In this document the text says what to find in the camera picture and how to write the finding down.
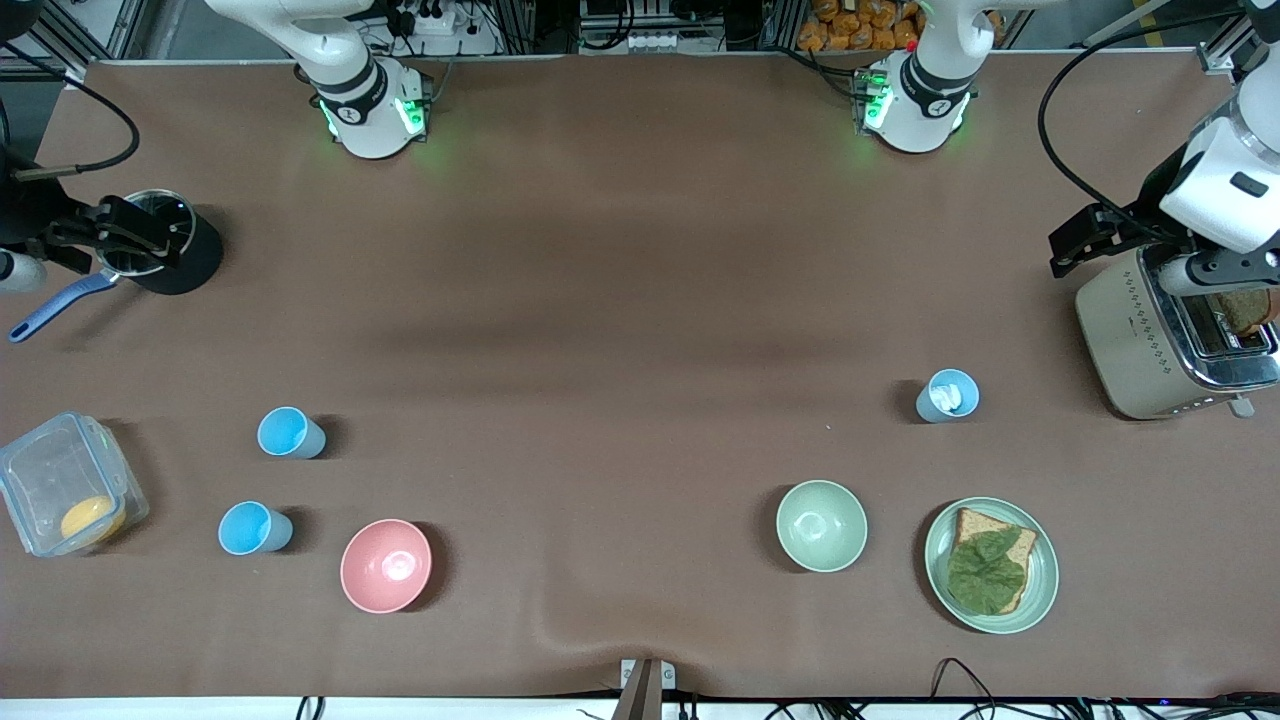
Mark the white power strip with plugs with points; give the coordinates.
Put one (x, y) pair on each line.
(430, 18)

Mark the brown table cloth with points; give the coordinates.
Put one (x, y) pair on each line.
(640, 300)

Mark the white crumpled paper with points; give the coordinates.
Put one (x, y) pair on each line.
(948, 397)

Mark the white socket strip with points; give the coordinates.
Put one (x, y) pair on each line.
(652, 42)

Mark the pink bowl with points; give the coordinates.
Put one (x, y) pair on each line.
(386, 566)

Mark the clear plastic lidded container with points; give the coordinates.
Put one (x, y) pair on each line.
(50, 470)

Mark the pale green bowl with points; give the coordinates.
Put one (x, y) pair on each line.
(822, 526)

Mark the orange fruit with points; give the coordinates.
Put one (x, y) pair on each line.
(92, 520)

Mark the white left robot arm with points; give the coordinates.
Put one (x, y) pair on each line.
(915, 110)

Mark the brown bread slice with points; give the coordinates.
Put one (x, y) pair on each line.
(975, 520)

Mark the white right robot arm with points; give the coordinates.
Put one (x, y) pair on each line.
(365, 95)

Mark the dark toast slice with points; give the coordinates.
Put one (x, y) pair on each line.
(1240, 312)

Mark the blue plastic cup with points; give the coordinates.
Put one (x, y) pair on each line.
(255, 528)
(291, 432)

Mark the green lettuce leaf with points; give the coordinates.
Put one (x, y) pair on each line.
(985, 575)

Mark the aluminium frame profile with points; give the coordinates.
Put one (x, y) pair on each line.
(1228, 50)

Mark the beige and chrome toaster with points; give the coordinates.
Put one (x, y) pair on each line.
(1130, 350)

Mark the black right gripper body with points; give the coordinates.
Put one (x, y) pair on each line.
(28, 212)

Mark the pale green plate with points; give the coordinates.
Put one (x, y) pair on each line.
(1045, 590)

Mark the blue cup holding white paper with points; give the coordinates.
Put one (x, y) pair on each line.
(930, 408)

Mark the bag of orange snacks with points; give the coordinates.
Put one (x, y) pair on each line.
(860, 25)

